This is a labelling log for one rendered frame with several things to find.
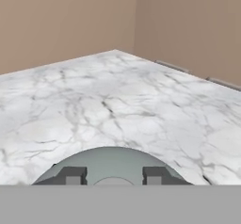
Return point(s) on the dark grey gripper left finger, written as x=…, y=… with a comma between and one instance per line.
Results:
x=73, y=172

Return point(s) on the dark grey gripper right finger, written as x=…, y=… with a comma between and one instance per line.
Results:
x=155, y=172

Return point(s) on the pale grey round object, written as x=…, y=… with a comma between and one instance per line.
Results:
x=114, y=162

